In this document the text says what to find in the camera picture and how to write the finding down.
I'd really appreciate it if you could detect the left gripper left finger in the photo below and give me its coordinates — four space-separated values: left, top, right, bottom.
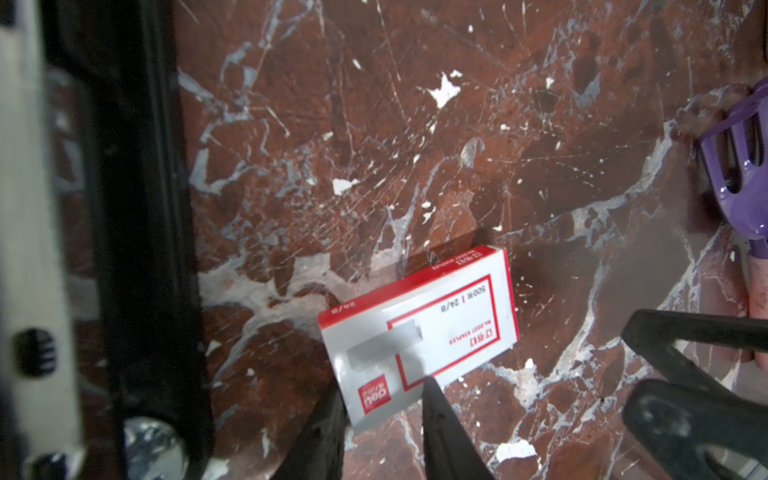
271 383 347 480

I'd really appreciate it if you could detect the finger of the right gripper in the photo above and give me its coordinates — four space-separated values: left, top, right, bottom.
621 309 767 390
622 380 767 479

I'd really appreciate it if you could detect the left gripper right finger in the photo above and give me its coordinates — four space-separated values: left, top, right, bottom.
422 376 494 480

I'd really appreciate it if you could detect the red white staples box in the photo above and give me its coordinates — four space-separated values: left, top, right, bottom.
318 246 519 433

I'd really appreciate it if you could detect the black stapler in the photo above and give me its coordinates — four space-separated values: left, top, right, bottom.
41 1 214 479

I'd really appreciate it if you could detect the purple pink hand rake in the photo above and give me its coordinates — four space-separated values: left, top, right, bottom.
697 77 768 373

